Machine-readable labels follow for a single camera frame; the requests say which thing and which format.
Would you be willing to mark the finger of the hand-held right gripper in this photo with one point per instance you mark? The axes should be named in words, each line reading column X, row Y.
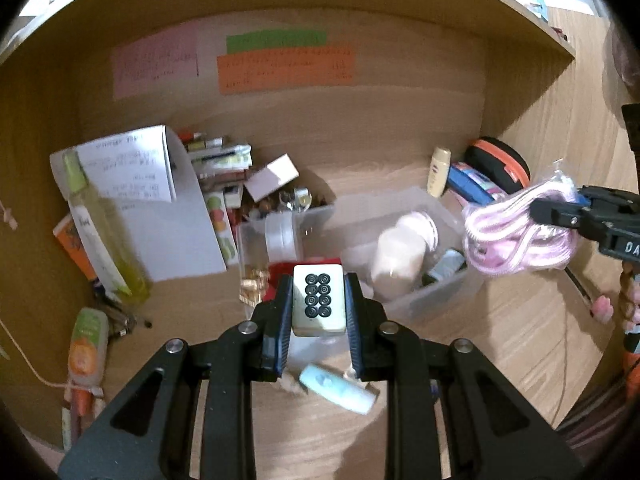
column 565, row 215
column 610, row 197

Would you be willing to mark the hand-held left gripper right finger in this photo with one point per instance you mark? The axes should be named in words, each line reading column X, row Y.
column 354, row 325

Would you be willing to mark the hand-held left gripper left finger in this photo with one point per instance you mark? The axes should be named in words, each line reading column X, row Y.
column 282, row 325

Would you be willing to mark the white mahjong tile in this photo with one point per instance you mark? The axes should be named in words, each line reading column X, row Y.
column 319, row 300

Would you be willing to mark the white bottle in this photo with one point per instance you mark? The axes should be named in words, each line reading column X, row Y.
column 397, row 260

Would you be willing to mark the clear round jar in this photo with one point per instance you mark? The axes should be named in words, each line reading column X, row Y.
column 282, row 235

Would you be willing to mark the clear plastic storage box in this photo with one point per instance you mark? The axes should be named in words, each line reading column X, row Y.
column 350, row 220

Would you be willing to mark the wooden desktop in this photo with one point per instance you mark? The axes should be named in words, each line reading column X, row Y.
column 475, row 350

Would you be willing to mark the person's right hand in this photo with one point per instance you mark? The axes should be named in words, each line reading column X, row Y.
column 631, row 300

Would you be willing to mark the gold binder clips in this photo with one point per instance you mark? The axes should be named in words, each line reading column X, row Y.
column 254, row 287

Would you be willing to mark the pale blue tube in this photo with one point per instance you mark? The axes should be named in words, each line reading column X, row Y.
column 337, row 390

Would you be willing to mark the black case with orange trim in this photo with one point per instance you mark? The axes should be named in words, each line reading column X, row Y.
column 500, row 157

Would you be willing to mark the blue toothpaste box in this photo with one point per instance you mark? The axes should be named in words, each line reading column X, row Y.
column 472, row 182

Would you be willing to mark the fruit print carton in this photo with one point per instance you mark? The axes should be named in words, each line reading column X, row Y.
column 220, row 225

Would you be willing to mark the yellow lotion tube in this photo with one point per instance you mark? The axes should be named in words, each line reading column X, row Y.
column 439, row 172

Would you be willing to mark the small white box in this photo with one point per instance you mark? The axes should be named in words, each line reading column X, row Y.
column 270, row 177

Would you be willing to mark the black binder clips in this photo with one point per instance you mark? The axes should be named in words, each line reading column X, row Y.
column 117, row 317

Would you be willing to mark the pile of stationery packets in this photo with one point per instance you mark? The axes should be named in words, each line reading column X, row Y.
column 217, row 155

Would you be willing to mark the green and orange cream tube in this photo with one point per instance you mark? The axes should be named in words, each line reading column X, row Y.
column 89, row 345

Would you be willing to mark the green spray bottle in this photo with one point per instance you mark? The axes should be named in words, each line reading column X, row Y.
column 100, row 230

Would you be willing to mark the white printed receipt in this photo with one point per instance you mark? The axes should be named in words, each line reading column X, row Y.
column 130, row 165

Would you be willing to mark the orange booklet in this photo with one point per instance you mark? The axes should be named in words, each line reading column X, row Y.
column 72, row 245

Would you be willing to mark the orange paper note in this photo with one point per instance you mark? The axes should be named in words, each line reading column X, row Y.
column 285, row 70

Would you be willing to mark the green paper note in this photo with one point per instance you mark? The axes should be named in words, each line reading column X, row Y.
column 275, row 41

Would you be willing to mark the pink paper note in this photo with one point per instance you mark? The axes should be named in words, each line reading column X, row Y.
column 152, row 62

